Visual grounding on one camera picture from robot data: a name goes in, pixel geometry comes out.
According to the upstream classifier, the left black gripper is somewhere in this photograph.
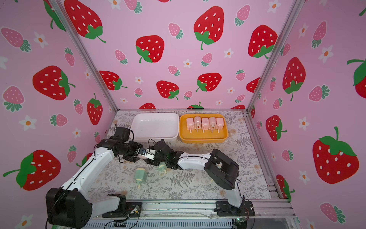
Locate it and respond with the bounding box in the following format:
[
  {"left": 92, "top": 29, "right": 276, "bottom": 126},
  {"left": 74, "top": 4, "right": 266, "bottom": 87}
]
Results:
[{"left": 120, "top": 140, "right": 144, "bottom": 161}]

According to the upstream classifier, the green sharpener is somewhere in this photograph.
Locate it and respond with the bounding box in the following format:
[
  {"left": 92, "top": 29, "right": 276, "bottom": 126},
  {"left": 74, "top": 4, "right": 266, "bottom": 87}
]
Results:
[
  {"left": 134, "top": 168, "right": 148, "bottom": 189},
  {"left": 158, "top": 162, "right": 167, "bottom": 174}
]

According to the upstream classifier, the white plastic storage tray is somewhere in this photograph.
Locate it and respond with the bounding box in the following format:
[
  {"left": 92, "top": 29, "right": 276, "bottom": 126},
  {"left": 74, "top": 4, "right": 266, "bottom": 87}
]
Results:
[{"left": 131, "top": 113, "right": 179, "bottom": 143}]

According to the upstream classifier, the yellow plastic storage tray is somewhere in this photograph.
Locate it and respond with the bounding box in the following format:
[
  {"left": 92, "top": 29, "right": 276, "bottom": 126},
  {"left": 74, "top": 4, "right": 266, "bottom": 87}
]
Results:
[{"left": 179, "top": 114, "right": 228, "bottom": 144}]

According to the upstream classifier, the pink sharpener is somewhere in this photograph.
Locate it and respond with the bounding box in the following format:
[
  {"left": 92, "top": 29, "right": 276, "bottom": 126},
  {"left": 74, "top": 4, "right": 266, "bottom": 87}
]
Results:
[
  {"left": 216, "top": 117, "right": 225, "bottom": 133},
  {"left": 186, "top": 117, "right": 194, "bottom": 133},
  {"left": 193, "top": 116, "right": 202, "bottom": 132},
  {"left": 209, "top": 117, "right": 217, "bottom": 132},
  {"left": 201, "top": 117, "right": 209, "bottom": 133}
]

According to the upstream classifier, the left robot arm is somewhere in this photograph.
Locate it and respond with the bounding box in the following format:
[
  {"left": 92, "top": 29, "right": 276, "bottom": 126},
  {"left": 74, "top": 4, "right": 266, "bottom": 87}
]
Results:
[{"left": 46, "top": 127, "right": 143, "bottom": 229}]

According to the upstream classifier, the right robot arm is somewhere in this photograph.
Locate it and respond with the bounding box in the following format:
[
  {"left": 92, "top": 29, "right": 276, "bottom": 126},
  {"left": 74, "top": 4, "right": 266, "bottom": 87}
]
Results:
[{"left": 138, "top": 140, "right": 243, "bottom": 208}]

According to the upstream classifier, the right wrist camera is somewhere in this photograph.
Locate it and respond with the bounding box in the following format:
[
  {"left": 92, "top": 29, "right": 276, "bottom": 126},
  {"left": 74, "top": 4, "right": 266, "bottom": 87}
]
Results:
[{"left": 138, "top": 148, "right": 156, "bottom": 160}]

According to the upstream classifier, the aluminium front rail frame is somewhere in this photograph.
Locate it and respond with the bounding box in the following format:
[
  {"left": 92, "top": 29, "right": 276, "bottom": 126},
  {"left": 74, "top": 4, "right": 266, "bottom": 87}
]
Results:
[{"left": 81, "top": 199, "right": 301, "bottom": 229}]

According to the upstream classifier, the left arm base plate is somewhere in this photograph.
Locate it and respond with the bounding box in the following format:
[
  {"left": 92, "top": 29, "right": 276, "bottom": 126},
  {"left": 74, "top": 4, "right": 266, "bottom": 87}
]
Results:
[{"left": 102, "top": 202, "right": 143, "bottom": 218}]

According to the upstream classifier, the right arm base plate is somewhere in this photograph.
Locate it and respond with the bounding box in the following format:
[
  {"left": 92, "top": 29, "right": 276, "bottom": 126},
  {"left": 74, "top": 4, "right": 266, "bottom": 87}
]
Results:
[{"left": 214, "top": 200, "right": 255, "bottom": 217}]

